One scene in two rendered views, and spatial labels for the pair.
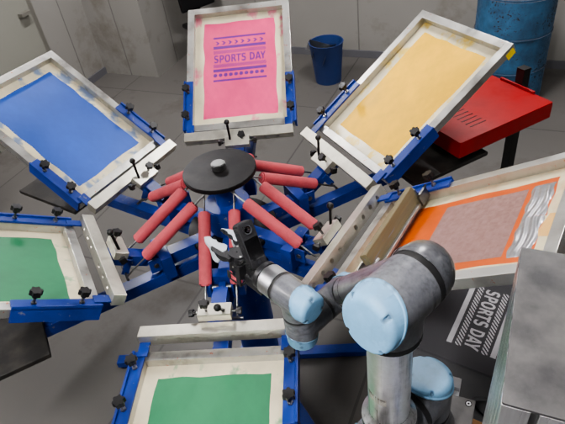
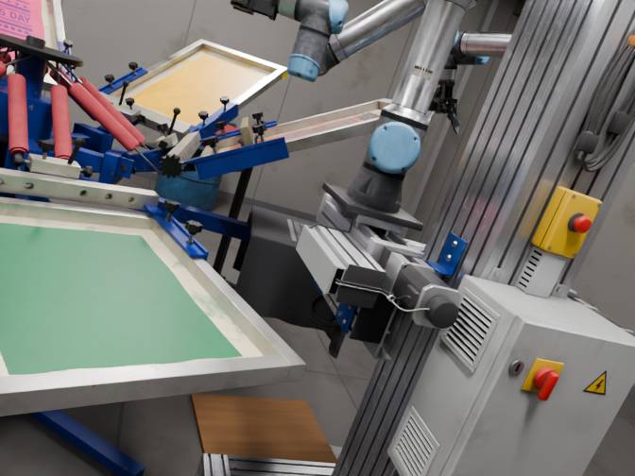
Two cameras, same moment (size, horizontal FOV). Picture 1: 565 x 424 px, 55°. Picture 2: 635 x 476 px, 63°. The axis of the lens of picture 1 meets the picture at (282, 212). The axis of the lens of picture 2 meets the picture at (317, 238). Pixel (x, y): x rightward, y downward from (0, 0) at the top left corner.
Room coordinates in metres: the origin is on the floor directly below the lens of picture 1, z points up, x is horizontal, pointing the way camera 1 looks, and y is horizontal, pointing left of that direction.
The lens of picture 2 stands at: (-0.14, 0.87, 1.48)
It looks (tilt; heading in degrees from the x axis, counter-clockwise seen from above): 15 degrees down; 310
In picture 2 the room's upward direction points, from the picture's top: 19 degrees clockwise
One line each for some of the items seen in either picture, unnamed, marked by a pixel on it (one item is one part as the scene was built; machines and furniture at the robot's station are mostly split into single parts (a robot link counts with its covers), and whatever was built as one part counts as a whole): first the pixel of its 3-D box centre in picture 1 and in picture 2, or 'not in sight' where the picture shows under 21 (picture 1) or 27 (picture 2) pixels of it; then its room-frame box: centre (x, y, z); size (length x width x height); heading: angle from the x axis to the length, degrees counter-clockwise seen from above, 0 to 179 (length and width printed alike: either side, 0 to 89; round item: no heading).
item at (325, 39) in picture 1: (324, 59); not in sight; (5.22, -0.67, 0.23); 0.39 x 0.36 x 0.45; 72
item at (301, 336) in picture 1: (305, 321); (308, 56); (0.82, -0.01, 1.56); 0.11 x 0.08 x 0.11; 127
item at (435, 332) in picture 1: (481, 319); (308, 234); (1.21, -0.66, 0.95); 0.48 x 0.44 x 0.01; 53
